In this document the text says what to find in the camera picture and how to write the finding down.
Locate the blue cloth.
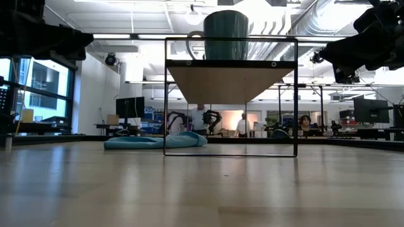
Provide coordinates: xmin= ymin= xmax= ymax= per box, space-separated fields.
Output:
xmin=104 ymin=131 xmax=208 ymax=150

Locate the black desk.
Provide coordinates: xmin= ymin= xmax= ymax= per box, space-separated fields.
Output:
xmin=93 ymin=122 xmax=146 ymax=137

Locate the silver ventilation duct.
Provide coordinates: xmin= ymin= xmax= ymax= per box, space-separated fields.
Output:
xmin=280 ymin=0 xmax=364 ymax=62

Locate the black monitor on stand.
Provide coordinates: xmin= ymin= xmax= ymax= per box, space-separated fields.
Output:
xmin=116 ymin=96 xmax=145 ymax=119

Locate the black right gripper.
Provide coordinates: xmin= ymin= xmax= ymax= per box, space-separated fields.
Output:
xmin=319 ymin=3 xmax=384 ymax=84

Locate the yellow box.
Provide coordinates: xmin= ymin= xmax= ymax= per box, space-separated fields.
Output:
xmin=21 ymin=108 xmax=34 ymax=123

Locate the window with black frame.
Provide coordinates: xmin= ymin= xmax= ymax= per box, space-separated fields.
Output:
xmin=0 ymin=52 xmax=78 ymax=137

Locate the green mug with white inside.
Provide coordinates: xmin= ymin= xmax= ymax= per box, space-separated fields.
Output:
xmin=185 ymin=9 xmax=250 ymax=61

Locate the black aluminium table frame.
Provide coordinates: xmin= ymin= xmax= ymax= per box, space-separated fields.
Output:
xmin=0 ymin=134 xmax=404 ymax=152

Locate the long ceiling light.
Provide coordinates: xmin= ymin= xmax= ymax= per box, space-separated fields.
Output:
xmin=93 ymin=33 xmax=132 ymax=40
xmin=138 ymin=33 xmax=189 ymax=40

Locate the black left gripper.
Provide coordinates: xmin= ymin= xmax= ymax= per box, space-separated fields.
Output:
xmin=18 ymin=17 xmax=95 ymax=60

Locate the black monitor on arm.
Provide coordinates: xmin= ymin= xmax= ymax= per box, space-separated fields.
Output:
xmin=353 ymin=98 xmax=391 ymax=124

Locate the person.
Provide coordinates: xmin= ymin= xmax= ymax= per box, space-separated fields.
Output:
xmin=235 ymin=113 xmax=252 ymax=138
xmin=298 ymin=115 xmax=313 ymax=137
xmin=189 ymin=104 xmax=211 ymax=136

